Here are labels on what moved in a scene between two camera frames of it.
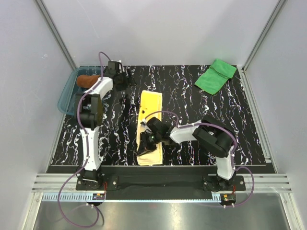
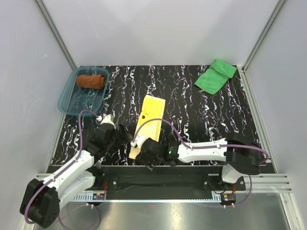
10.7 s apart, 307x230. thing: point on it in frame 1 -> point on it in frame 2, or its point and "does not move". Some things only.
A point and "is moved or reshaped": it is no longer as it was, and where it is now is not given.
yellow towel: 151,106 is moved or reshaped
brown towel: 87,81 does not move
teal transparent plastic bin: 66,102 does not move
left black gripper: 130,80 -> 125,136
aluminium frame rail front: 62,187 does not move
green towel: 213,79 does not move
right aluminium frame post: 265,33 does not move
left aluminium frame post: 55,33 does not move
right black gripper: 144,146 -> 143,159
